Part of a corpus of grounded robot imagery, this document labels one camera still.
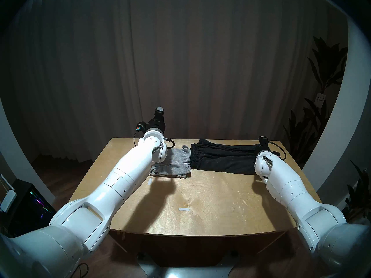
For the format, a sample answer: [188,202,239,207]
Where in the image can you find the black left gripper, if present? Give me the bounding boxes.
[146,107,166,133]

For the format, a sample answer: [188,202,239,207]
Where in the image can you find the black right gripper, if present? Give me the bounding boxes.
[256,136,271,154]

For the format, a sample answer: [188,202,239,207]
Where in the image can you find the black shorts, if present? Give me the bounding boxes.
[190,138,261,175]

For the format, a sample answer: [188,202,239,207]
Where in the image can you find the grey shorts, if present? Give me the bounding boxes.
[150,146,192,179]

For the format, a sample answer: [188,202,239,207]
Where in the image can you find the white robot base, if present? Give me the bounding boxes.
[136,251,241,278]

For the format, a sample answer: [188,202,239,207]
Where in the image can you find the brown pleated curtain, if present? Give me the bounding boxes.
[0,0,348,165]

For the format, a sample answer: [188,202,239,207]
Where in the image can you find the tall dark leafy plant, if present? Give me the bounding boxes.
[283,36,348,168]

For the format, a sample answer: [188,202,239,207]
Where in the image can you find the small dark potted plant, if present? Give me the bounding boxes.
[342,160,371,226]

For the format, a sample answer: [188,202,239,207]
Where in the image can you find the black computer tower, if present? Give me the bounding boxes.
[7,179,57,237]

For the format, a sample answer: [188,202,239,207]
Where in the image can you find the small white box device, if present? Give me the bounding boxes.
[0,189,17,213]

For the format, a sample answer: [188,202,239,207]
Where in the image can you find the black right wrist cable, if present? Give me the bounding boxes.
[268,141,287,161]

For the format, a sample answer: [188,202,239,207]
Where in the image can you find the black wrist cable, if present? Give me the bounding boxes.
[268,141,287,161]
[133,129,175,149]

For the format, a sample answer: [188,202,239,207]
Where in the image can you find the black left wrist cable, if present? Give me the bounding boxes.
[133,129,175,149]

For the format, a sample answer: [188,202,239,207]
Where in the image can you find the black floor cable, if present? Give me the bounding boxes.
[76,262,89,278]

